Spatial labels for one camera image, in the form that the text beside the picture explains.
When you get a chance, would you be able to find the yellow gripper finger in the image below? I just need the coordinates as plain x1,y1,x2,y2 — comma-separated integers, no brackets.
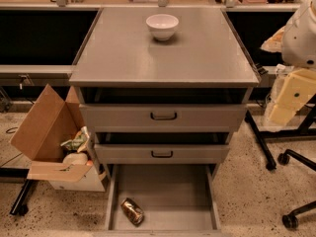
269,105,296,125
276,69,316,112

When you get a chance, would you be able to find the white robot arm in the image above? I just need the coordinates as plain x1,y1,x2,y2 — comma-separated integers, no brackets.
265,0,316,130

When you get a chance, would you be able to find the grey drawer cabinet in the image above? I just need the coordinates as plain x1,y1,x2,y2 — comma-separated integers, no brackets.
70,7,259,149

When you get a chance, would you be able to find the grey bottom drawer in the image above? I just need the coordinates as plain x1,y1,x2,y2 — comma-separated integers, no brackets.
106,164,220,237

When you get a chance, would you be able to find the grey drawer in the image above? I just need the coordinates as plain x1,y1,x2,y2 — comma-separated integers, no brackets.
80,104,246,132
95,144,229,164
106,164,220,237

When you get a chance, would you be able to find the grey middle drawer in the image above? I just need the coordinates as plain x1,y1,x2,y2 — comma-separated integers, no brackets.
95,144,229,164

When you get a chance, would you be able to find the grey top drawer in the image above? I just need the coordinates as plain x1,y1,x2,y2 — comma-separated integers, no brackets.
80,104,246,132

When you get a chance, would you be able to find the black table leg right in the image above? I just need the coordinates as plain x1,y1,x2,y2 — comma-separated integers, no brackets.
245,105,316,171

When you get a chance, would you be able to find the black table leg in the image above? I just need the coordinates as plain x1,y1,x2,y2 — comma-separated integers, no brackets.
245,105,316,171
0,168,36,216

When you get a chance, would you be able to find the black office chair base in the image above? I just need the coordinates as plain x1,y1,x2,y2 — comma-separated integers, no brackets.
276,148,316,230

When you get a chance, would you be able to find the white ceramic bowl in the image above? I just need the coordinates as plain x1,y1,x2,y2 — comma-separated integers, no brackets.
146,14,179,40

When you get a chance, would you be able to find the crumpled snack bag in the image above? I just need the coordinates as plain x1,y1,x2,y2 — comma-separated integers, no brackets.
60,126,90,153

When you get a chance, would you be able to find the white round object in box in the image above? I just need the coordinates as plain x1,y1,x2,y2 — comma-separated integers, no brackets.
63,153,88,165

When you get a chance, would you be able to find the brown cardboard box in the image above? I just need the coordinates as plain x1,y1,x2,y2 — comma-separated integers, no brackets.
10,85,106,192

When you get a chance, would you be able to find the black table leg left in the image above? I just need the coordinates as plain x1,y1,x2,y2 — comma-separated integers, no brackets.
0,168,36,216

